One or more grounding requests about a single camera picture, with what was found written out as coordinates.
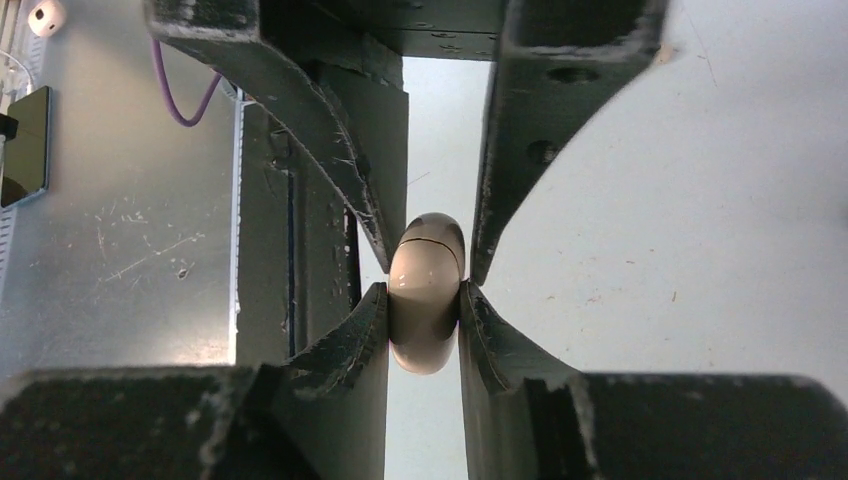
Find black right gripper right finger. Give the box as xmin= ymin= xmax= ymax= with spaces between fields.
xmin=458 ymin=283 xmax=847 ymax=479

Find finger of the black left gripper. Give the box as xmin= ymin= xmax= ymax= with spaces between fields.
xmin=470 ymin=1 xmax=668 ymax=285
xmin=142 ymin=1 xmax=408 ymax=268

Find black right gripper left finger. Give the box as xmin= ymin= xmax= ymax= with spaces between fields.
xmin=1 ymin=283 xmax=388 ymax=479

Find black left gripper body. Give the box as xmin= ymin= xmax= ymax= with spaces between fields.
xmin=316 ymin=0 xmax=503 ymax=61

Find white earbud charging case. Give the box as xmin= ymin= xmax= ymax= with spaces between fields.
xmin=387 ymin=212 xmax=465 ymax=375

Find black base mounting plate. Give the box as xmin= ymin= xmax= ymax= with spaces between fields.
xmin=235 ymin=105 xmax=361 ymax=365

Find white round device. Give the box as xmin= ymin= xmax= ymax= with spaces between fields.
xmin=27 ymin=0 xmax=67 ymax=38

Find dark smartphone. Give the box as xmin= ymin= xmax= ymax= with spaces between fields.
xmin=1 ymin=85 xmax=53 ymax=210

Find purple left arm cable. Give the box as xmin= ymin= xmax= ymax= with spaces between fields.
xmin=149 ymin=38 xmax=224 ymax=128

